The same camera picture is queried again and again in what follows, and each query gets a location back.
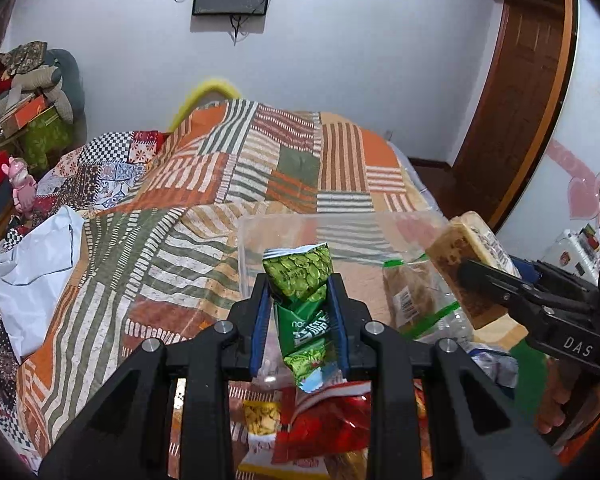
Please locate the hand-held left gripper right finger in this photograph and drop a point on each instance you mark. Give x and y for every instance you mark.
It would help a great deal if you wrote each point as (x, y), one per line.
(338, 325)

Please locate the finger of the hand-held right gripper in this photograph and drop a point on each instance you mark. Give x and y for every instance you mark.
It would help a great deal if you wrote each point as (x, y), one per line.
(530, 270)
(490, 285)

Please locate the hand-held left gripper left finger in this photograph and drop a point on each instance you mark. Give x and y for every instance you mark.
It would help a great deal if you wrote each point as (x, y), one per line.
(259, 325)

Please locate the tan snack bar packet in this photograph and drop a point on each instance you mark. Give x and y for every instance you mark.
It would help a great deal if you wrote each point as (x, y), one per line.
(460, 245)

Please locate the green snack packet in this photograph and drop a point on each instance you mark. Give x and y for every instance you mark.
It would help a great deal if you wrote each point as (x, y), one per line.
(300, 280)

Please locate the clear plastic container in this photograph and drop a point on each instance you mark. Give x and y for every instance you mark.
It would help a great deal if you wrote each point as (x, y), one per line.
(360, 240)

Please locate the person's right hand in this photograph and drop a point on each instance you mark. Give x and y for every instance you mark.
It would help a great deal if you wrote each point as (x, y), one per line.
(555, 405)

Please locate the white printed packet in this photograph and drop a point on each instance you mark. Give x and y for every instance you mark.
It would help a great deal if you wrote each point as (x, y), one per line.
(575, 252)

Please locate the zip bag with brown snack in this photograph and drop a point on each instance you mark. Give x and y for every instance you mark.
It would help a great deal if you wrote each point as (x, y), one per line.
(412, 290)

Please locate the blue white wrapper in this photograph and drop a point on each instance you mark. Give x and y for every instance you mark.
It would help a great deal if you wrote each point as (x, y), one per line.
(495, 365)

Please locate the pink heart sticker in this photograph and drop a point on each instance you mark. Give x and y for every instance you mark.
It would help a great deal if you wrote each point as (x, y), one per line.
(582, 195)

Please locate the yellow snack packet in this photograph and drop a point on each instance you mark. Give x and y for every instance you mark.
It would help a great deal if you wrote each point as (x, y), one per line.
(262, 422)

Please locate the red snack packet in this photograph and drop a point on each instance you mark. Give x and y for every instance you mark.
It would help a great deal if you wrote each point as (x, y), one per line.
(325, 425)

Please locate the striped patchwork blanket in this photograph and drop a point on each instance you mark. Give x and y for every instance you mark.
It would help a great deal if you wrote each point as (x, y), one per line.
(220, 185)

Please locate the wooden door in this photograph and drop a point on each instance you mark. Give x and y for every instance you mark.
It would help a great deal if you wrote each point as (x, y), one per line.
(525, 85)

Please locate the white plastic bag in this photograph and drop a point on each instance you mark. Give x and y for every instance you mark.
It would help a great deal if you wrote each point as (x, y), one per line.
(35, 270)

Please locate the yellow pillow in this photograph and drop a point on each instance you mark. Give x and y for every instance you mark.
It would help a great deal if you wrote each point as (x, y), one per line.
(205, 92)

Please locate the pink toy figure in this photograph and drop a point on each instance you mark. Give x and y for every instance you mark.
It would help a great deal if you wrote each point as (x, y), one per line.
(21, 185)

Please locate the green patterned box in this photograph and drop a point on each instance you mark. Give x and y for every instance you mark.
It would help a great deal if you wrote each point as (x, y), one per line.
(45, 137)

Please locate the orange box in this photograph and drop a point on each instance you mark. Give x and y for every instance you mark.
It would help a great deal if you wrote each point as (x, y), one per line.
(27, 112)

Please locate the pile of clothes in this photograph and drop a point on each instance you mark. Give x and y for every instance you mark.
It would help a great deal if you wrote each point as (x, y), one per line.
(30, 80)

